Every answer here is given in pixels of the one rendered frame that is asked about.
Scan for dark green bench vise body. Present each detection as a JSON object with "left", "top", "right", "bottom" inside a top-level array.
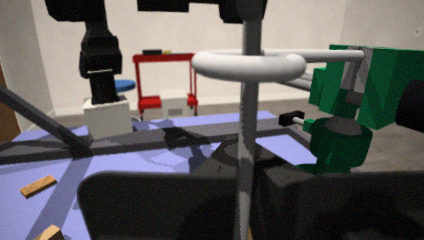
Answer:
[{"left": 295, "top": 47, "right": 424, "bottom": 175}]

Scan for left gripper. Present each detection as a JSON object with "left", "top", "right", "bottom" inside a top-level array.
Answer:
[{"left": 45, "top": 0, "right": 268, "bottom": 24}]

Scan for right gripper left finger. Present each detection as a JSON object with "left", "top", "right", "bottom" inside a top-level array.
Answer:
[{"left": 77, "top": 135, "right": 238, "bottom": 240}]

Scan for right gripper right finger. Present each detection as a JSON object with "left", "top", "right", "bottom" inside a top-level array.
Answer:
[{"left": 249, "top": 142, "right": 424, "bottom": 240}]

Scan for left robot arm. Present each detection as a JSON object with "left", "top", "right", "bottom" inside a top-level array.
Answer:
[{"left": 79, "top": 0, "right": 123, "bottom": 105}]

